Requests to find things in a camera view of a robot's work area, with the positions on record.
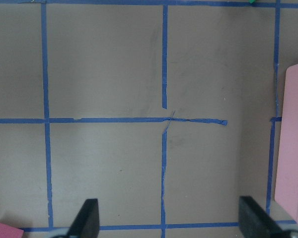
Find pink foam cube centre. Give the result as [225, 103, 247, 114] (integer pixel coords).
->
[0, 223, 24, 238]

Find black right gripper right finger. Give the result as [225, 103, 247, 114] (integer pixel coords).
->
[238, 196, 285, 238]

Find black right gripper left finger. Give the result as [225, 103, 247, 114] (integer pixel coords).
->
[68, 198, 100, 238]

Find pink plastic bin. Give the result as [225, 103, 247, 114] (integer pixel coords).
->
[275, 64, 298, 224]

